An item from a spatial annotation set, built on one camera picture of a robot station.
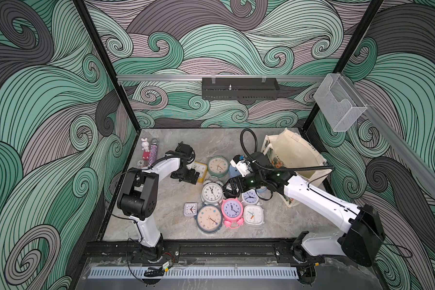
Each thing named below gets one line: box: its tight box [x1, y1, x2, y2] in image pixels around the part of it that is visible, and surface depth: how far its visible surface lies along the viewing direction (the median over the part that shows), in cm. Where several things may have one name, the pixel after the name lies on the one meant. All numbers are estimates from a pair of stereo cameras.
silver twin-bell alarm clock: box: [200, 175, 225, 207], surface depth 89 cm
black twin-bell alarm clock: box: [222, 178, 242, 199], surface depth 68 cm
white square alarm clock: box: [242, 204, 265, 228], surface depth 83 cm
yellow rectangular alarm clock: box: [190, 160, 208, 183], surface depth 100 cm
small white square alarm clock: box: [183, 202, 198, 217], surface depth 85 cm
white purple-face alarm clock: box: [241, 189, 260, 205], surface depth 87 cm
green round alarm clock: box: [207, 155, 231, 178], surface depth 100 cm
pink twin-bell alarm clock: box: [221, 197, 245, 229], surface depth 84 cm
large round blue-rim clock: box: [195, 204, 223, 234], surface depth 81 cm
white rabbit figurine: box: [140, 137, 150, 161], surface depth 106 cm
